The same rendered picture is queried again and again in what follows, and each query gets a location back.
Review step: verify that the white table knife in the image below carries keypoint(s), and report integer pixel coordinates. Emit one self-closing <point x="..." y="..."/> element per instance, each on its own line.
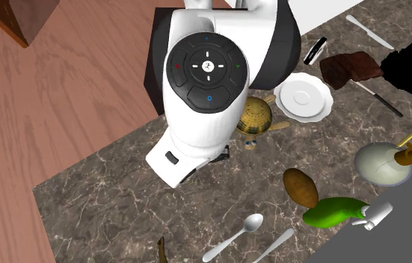
<point x="369" y="32"/>

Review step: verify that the yellow turtle toy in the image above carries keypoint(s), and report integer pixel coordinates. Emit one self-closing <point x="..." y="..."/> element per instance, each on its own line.
<point x="255" y="116"/>

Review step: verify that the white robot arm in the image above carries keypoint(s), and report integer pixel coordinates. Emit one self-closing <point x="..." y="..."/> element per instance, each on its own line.
<point x="205" y="120"/>

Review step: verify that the white bowl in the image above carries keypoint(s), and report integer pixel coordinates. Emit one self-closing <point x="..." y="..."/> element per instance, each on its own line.
<point x="377" y="165"/>

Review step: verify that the dark brown bread slice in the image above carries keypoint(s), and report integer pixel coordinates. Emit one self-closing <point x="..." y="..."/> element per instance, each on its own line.
<point x="347" y="67"/>

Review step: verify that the white plate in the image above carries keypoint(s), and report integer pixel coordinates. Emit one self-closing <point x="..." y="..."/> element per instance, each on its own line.
<point x="303" y="97"/>

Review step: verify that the brown stick-shaped object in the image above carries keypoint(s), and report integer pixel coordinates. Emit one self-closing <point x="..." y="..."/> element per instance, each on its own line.
<point x="162" y="251"/>

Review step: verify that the brown potato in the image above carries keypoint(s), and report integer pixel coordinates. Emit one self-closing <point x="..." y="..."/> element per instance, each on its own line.
<point x="300" y="187"/>

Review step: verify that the green spray bottle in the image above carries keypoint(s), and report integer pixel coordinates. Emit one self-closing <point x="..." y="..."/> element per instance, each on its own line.
<point x="331" y="213"/>

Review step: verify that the silver spoon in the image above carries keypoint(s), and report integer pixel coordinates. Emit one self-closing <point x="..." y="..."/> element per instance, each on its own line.
<point x="251" y="223"/>

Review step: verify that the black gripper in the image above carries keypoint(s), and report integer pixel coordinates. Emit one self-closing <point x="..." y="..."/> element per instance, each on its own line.
<point x="221" y="156"/>

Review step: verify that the small brown figure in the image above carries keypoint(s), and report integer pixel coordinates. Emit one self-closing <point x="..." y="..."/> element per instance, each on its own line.
<point x="409" y="156"/>

